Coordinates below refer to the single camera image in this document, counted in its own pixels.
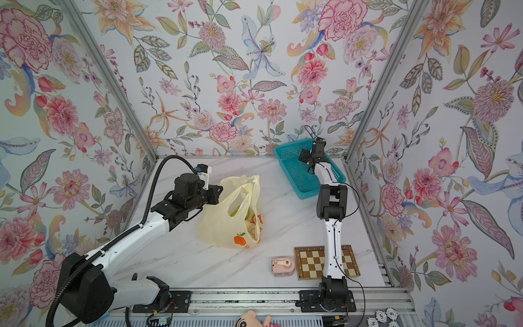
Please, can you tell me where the yellow translucent plastic bag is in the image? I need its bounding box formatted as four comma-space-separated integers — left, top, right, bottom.
198, 175, 264, 249

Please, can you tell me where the green pear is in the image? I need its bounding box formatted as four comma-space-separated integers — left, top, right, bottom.
231, 208, 252, 221

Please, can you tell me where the wooden checkerboard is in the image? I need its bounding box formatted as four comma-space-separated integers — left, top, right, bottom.
294, 245, 361, 280

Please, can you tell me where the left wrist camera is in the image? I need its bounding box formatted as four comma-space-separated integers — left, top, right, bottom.
195, 163, 212, 190

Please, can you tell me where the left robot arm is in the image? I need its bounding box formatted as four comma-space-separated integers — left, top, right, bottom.
46, 173, 223, 326

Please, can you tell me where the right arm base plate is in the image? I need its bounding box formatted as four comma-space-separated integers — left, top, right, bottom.
296, 290, 357, 313

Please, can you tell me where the pink plush toy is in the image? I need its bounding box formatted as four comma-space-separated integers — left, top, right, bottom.
234, 311, 279, 327

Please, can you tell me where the left black corrugated cable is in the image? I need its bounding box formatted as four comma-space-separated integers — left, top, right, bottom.
44, 155, 197, 327

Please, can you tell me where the pink toy camera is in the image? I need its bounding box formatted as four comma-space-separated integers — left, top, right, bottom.
271, 257, 296, 277

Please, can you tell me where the green circuit board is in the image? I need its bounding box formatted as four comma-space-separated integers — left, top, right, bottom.
146, 316, 172, 327

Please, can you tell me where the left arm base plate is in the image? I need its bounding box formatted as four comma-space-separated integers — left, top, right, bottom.
132, 291, 191, 313

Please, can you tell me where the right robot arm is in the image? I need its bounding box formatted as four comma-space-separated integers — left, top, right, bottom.
299, 138, 349, 305

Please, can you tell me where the teal plastic basket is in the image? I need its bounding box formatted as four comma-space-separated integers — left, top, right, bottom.
275, 138, 348, 200

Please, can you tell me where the aluminium mounting rail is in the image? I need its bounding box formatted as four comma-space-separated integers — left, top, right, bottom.
65, 287, 415, 317

